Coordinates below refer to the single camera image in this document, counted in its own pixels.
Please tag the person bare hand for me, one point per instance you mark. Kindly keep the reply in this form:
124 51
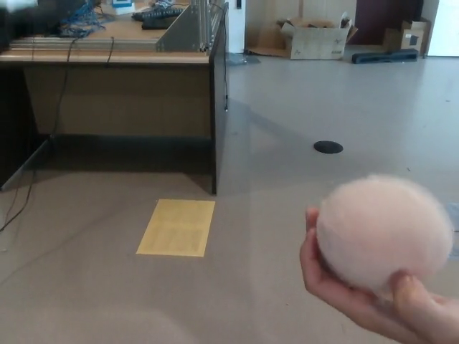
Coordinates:
358 304

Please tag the pink plush dumpling with sunglasses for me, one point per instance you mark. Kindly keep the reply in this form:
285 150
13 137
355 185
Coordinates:
383 233

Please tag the grey tape patch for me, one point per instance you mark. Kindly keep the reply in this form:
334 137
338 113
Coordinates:
454 247

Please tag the black round floor cover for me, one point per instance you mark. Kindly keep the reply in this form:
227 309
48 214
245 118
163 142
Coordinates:
328 147

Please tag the yellow paper sheet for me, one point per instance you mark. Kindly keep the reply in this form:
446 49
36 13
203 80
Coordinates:
175 229

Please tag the long black foam piece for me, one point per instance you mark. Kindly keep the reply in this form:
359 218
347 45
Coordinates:
382 56

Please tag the large open cardboard box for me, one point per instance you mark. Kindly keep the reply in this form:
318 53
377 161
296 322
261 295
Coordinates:
317 44

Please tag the small cardboard box with label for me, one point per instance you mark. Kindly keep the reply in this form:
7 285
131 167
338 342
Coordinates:
409 37

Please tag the flat cardboard sheet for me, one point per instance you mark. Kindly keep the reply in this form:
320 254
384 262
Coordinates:
267 41

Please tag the white cabinet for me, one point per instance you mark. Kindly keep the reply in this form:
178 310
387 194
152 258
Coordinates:
446 28

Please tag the dark maroon door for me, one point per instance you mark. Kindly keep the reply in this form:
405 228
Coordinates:
385 16

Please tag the wooden desk with dark sides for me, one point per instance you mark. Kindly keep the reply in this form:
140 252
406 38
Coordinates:
107 96

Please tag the black keyboard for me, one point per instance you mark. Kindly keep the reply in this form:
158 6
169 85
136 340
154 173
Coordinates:
156 19

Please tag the white box with fiducial marker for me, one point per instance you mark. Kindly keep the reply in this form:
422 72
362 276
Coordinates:
123 6

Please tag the black monitor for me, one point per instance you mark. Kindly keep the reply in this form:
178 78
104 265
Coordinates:
54 14

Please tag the aluminium profile frame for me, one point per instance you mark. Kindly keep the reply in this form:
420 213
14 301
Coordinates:
181 36

